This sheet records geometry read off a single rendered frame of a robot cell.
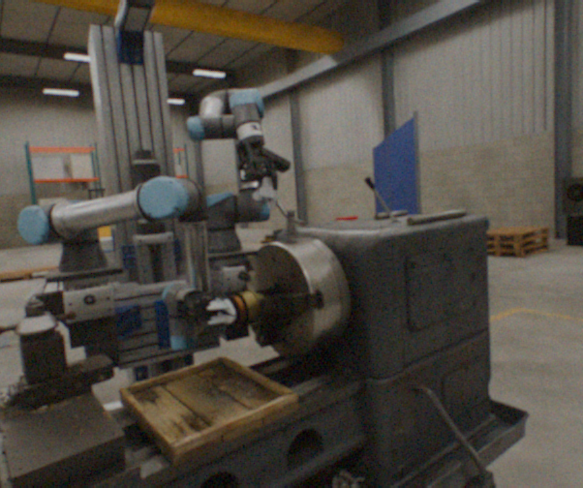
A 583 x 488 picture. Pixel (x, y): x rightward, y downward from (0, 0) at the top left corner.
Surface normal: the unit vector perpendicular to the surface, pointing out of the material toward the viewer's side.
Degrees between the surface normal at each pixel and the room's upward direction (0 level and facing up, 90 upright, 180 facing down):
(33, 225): 91
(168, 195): 89
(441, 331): 89
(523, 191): 90
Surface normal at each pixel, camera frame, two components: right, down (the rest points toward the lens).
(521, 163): -0.81, 0.11
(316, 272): 0.48, -0.49
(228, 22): 0.58, 0.04
